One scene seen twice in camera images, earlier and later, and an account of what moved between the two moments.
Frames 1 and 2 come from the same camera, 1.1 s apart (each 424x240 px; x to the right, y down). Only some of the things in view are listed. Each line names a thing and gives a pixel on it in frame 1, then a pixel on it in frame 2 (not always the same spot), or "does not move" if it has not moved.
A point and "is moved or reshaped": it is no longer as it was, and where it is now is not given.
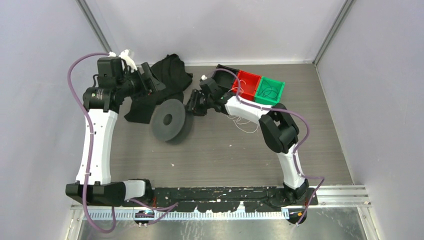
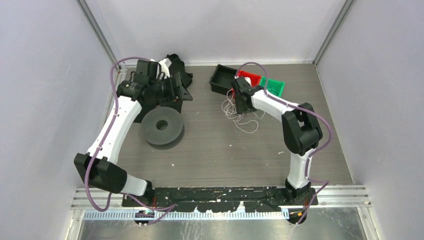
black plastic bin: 225,79 does not move
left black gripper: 152,84 to 176,94
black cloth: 170,71 does not move
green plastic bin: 269,91 does not move
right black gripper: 193,106 to 240,109
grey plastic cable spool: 170,122 is moved or reshaped
